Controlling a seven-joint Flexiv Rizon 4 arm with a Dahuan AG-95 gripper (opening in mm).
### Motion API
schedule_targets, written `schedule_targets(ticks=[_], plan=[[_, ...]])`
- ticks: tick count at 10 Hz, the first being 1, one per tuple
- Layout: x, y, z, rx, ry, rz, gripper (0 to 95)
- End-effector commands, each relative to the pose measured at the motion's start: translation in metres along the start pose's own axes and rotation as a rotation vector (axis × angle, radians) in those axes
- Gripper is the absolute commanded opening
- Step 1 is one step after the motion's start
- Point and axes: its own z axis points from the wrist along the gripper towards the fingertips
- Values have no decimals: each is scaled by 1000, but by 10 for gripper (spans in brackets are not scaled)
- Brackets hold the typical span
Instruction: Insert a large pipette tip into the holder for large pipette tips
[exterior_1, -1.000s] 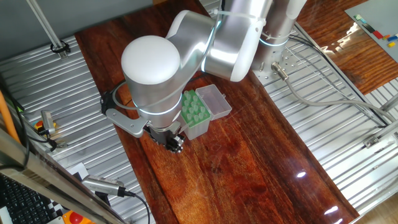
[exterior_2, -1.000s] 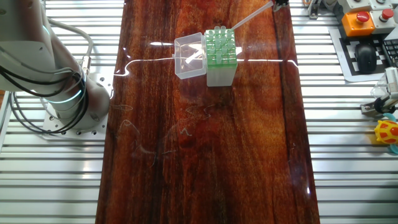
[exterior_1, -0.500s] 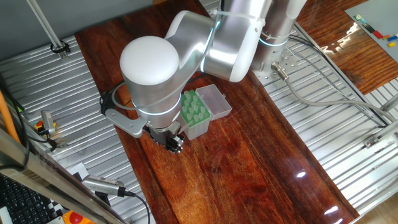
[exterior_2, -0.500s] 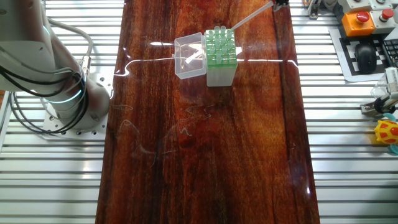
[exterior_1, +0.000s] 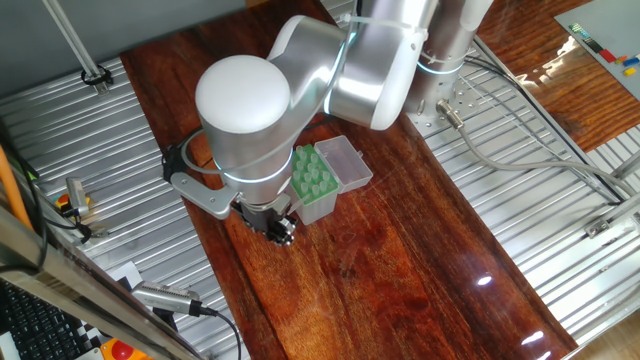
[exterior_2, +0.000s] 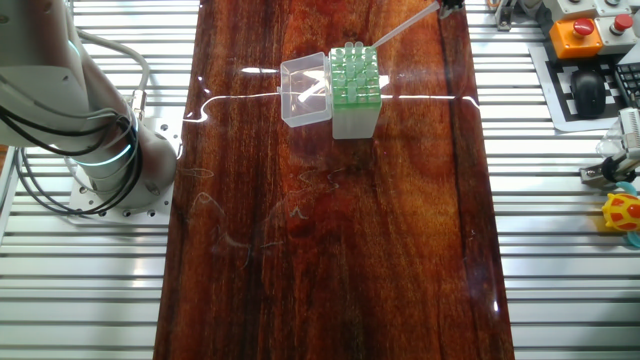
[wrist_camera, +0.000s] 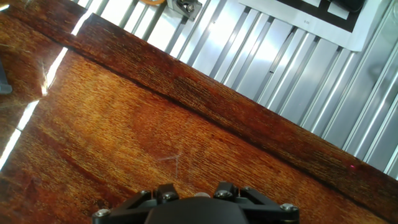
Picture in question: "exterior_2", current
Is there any pipette tip box green rack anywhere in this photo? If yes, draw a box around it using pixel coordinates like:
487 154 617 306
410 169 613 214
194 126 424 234
278 40 384 140

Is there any orange emergency stop box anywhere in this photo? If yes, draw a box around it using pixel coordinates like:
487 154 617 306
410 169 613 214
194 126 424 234
548 17 605 60

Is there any checkerboard calibration sheet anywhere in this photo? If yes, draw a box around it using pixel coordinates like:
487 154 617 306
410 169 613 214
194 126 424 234
528 42 632 135

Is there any grey box red button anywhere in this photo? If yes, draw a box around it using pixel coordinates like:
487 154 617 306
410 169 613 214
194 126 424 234
594 13 640 55

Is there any black computer mouse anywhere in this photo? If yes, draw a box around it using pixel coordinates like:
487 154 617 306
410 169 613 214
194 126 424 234
569 68 610 120

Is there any black keyboard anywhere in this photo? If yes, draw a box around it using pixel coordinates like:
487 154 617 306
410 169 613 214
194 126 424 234
614 54 640 109

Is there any clear plastic cup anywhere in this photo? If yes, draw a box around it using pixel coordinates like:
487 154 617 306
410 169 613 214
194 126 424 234
595 130 625 162

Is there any yellow orange turtle toy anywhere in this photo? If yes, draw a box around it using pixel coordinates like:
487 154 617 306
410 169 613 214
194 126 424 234
601 180 640 249

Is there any glossy wood grain board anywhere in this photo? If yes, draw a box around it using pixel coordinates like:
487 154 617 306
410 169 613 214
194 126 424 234
152 0 516 360

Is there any silver ribbed camera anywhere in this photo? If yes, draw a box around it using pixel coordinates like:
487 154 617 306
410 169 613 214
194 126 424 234
618 106 640 162

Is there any black strap loop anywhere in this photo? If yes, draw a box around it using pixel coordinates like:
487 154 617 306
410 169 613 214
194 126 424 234
601 156 637 185

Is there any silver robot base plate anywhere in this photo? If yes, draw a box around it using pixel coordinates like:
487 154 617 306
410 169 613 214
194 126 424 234
67 115 184 225

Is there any grey cable with metal plug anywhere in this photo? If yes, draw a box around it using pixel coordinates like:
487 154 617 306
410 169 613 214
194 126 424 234
74 28 152 124

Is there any black power cable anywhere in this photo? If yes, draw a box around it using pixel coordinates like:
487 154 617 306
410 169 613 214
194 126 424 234
0 107 145 218

